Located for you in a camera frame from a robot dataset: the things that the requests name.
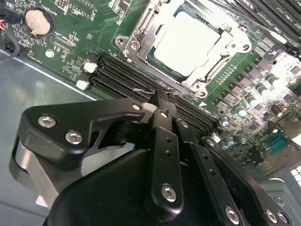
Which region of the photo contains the silver square CPU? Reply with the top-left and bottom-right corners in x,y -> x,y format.
147,4 -> 226,80

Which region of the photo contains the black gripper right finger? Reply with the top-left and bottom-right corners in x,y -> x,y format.
167,93 -> 294,226

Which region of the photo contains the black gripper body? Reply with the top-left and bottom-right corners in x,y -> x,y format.
46,149 -> 223,226

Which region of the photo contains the thin wire locking lever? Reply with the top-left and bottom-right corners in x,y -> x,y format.
132,87 -> 207,98

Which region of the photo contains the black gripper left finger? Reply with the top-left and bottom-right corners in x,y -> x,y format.
9,90 -> 184,216

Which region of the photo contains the metal socket cover frame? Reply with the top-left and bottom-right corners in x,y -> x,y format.
123,0 -> 252,91

